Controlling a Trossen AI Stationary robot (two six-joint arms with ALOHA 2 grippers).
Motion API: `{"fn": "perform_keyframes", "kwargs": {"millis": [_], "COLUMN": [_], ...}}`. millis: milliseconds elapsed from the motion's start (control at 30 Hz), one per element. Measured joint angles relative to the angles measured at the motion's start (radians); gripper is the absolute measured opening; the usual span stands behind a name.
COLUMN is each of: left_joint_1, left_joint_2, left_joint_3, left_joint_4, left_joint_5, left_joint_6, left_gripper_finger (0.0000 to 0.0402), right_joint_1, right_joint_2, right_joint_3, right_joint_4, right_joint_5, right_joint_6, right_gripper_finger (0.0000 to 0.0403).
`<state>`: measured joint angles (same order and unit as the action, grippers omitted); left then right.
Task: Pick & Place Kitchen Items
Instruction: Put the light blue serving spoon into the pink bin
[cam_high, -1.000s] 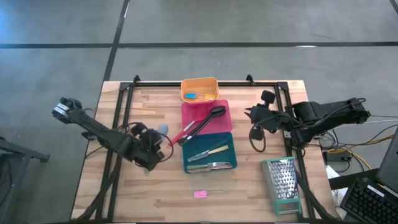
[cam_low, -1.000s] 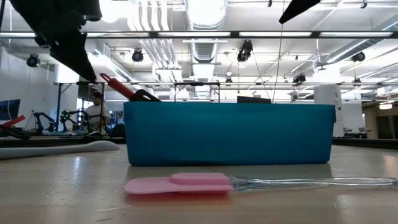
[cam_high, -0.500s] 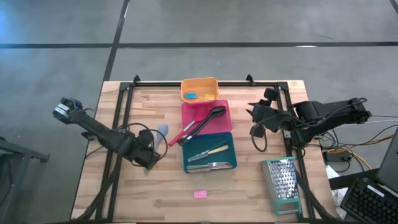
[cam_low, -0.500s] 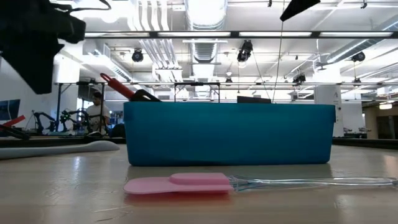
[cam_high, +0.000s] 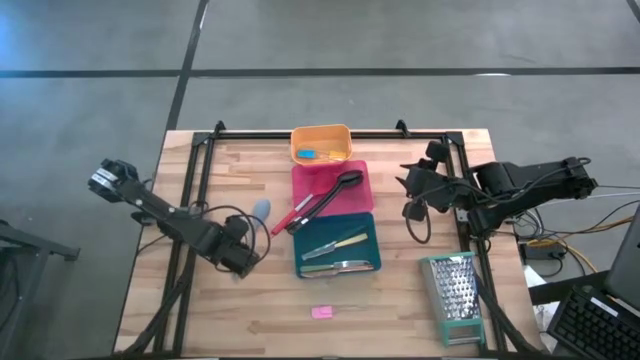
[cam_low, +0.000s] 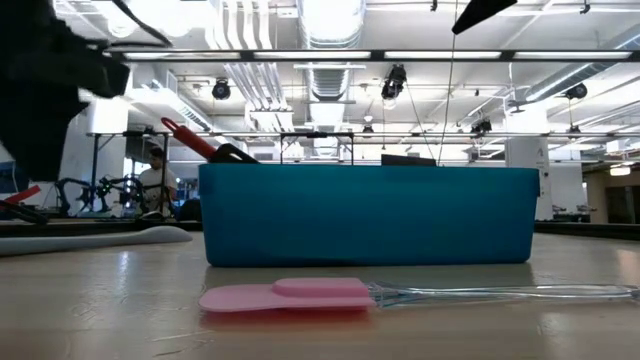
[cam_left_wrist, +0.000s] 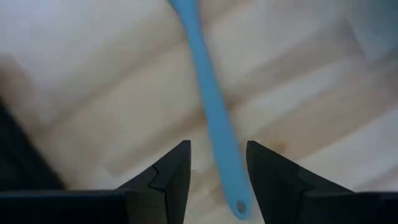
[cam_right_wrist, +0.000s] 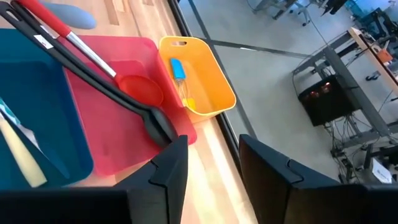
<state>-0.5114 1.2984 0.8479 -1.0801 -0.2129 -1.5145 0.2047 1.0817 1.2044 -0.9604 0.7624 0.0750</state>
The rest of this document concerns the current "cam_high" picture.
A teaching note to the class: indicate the pink plastic bin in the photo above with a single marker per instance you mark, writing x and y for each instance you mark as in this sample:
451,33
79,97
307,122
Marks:
360,200

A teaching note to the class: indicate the orange plastic bin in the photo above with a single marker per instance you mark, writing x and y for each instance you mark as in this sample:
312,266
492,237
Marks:
297,137

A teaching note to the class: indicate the teal framed metal grater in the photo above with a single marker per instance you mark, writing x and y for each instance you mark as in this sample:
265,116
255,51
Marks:
452,295

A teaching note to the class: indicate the black keyboard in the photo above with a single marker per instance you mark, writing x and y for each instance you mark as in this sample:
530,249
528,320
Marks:
595,325

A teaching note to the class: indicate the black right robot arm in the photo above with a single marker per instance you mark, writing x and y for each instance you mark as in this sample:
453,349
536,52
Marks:
525,185

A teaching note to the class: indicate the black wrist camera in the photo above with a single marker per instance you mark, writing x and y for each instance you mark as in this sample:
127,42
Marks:
437,151
236,225

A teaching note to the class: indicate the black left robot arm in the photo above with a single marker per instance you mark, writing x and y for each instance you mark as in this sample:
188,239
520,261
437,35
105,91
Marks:
150,207

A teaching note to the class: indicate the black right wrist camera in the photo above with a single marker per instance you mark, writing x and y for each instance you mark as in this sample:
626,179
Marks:
437,151

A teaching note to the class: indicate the grey spoon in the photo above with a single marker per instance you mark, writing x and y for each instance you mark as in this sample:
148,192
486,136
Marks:
261,210

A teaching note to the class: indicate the black operator desk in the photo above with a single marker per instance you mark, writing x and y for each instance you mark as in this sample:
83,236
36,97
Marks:
570,287

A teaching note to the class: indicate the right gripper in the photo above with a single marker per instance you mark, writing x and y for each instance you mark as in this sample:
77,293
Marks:
430,187

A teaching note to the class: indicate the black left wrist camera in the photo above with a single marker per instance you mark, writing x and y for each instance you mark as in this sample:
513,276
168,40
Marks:
236,225

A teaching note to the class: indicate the white paper sheet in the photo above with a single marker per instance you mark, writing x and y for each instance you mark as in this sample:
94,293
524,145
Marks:
537,300

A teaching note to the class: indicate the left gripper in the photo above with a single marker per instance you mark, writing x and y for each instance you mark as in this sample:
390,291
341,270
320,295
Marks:
237,252

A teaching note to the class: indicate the black aluminium rig frame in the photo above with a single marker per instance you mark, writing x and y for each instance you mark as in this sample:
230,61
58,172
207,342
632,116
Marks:
330,135

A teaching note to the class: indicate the red spoon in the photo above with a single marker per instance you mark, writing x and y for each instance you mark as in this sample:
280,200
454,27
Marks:
285,222

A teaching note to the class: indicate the black serving spoon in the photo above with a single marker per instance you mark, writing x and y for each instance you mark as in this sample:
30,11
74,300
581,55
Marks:
312,216

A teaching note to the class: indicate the teal plastic bin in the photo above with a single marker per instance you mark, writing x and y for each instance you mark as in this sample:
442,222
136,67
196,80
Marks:
320,230

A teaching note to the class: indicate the black power box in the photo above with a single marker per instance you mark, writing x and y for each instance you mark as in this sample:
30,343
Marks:
542,250

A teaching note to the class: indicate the computer monitor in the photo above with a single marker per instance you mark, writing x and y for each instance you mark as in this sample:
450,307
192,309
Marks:
627,265

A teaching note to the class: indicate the black floor stand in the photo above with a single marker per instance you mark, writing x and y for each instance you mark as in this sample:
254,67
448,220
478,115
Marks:
30,250

